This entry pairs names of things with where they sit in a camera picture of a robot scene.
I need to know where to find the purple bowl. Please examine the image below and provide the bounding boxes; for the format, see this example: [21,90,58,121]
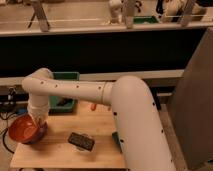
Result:
[26,123,48,145]

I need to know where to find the orange bowl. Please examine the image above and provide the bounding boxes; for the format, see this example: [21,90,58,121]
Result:
[8,114,43,144]

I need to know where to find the green plastic tray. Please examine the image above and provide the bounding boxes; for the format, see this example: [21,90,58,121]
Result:
[49,72,79,113]

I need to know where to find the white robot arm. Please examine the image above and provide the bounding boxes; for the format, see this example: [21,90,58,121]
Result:
[22,68,177,171]

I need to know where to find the black sponge block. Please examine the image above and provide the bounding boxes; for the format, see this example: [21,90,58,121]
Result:
[68,132,95,151]

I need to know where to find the toy carrot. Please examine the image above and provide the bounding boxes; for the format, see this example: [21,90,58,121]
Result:
[90,103,97,111]

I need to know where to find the blue box on floor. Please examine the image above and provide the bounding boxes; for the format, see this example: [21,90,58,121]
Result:
[15,108,27,116]

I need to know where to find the black cables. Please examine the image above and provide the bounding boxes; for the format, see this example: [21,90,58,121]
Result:
[0,99,21,154]

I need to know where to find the distant green tray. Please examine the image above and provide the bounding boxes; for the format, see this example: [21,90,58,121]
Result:
[133,16,158,24]

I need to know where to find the teal sponge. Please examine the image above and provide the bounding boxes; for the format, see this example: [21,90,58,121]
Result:
[112,132,122,153]

